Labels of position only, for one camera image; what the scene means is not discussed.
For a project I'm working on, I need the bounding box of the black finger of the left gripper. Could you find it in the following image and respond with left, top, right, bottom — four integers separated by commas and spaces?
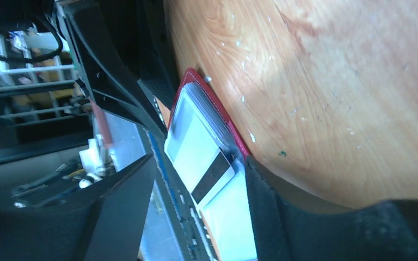
136, 1, 180, 109
56, 1, 166, 137

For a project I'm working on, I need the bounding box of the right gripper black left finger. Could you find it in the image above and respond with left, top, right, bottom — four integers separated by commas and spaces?
0, 154, 157, 261

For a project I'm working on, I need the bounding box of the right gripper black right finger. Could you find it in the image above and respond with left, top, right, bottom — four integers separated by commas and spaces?
245, 156, 418, 260

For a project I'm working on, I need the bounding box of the red leather card holder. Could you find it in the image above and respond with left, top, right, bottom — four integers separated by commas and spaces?
164, 68, 257, 260

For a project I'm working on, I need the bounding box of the white magnetic stripe card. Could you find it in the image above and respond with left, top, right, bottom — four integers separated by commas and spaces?
164, 104, 235, 208

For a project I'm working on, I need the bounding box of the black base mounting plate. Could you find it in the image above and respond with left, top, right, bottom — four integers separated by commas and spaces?
139, 128, 218, 260

